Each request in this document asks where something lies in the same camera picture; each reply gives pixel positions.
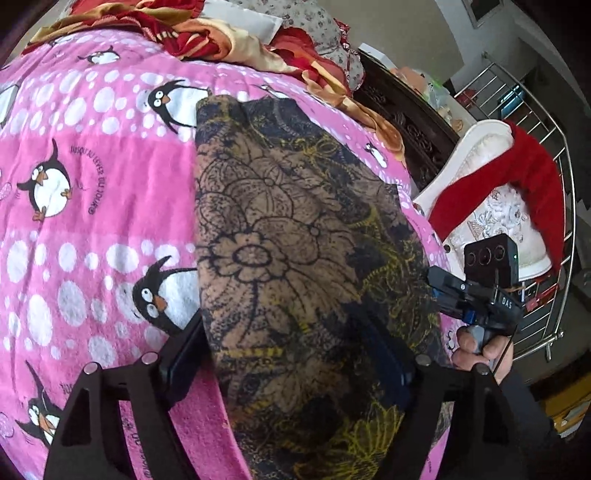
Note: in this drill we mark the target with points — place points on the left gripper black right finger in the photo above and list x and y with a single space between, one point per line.
482 428

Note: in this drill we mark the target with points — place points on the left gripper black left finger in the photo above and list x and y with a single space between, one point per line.
116 421

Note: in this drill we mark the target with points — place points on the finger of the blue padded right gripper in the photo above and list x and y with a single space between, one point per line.
447 291

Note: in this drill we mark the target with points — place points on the dark floral patterned garment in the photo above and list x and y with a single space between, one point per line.
310 275

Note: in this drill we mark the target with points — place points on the person's right hand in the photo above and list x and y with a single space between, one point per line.
497 354

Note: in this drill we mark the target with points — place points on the white chair with red cloth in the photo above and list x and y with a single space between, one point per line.
499 179

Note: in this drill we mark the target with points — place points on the dark wooden headboard cabinet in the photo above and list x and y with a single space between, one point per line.
429 140

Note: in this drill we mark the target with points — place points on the pink penguin bed blanket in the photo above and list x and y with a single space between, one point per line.
99 230

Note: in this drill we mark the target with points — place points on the red gold satin cloth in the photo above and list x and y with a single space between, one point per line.
176 27

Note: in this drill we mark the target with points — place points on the floral white pillow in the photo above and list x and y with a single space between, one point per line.
331 37

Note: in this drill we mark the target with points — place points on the white folded paper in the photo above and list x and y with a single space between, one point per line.
261 25

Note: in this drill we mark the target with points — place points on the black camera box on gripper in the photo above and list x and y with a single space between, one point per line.
492 261

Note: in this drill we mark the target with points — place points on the metal wire rack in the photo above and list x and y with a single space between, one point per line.
496 92

